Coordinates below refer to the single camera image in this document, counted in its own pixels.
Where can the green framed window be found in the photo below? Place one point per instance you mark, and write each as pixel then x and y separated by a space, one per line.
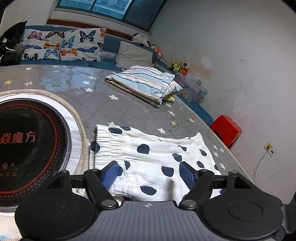
pixel 104 9

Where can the clear plastic storage box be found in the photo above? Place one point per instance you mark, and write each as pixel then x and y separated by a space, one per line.
pixel 192 90

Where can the round black induction cooktop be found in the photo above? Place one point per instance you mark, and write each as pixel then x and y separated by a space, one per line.
pixel 34 139

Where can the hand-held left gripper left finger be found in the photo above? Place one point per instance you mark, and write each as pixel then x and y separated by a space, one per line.
pixel 111 172

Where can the grey pillow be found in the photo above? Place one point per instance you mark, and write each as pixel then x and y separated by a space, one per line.
pixel 133 54

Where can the butterfly print blanket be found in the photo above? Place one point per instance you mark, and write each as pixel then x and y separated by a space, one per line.
pixel 64 44

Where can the white wall socket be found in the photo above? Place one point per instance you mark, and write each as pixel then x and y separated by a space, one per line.
pixel 270 149

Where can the blue sofa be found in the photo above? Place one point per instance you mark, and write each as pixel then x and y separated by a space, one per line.
pixel 111 45

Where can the folded striped cloth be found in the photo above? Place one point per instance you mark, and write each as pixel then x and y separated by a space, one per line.
pixel 143 81

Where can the black jacket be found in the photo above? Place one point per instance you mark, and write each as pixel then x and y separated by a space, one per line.
pixel 11 41

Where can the panda plush toy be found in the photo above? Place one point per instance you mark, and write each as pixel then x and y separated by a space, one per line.
pixel 138 38

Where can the green yellow plush toy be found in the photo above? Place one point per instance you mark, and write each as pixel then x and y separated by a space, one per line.
pixel 175 67

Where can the pink plush toy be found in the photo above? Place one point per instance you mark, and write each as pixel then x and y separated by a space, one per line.
pixel 158 51

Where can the red plastic stool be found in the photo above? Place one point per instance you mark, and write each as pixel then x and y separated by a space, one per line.
pixel 225 129

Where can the yellow cloth piece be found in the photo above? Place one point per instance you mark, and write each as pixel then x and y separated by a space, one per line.
pixel 171 98

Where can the white polka dot pants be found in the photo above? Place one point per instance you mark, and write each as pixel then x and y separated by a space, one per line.
pixel 150 166

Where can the orange plush toy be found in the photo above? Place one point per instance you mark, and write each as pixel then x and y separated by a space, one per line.
pixel 185 67

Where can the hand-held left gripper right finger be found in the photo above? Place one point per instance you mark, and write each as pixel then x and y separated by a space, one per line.
pixel 188 173

